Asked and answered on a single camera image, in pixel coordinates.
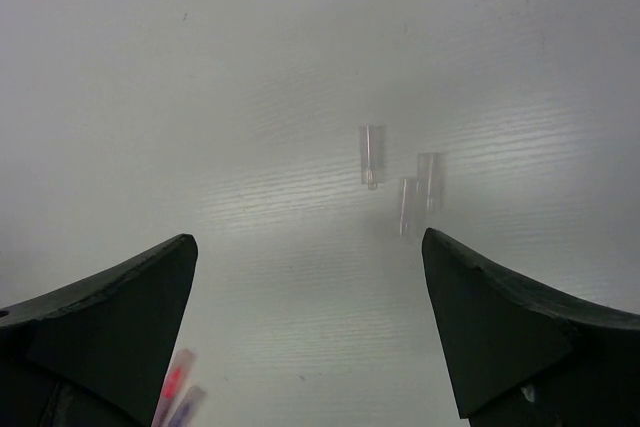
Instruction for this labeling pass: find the red pen clear cap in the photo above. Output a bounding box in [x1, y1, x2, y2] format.
[151, 349, 196, 427]

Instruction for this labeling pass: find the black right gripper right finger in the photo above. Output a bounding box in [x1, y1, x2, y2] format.
[422, 228, 639, 426]

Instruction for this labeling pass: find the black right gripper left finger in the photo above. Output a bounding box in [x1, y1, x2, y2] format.
[1, 234, 198, 426]

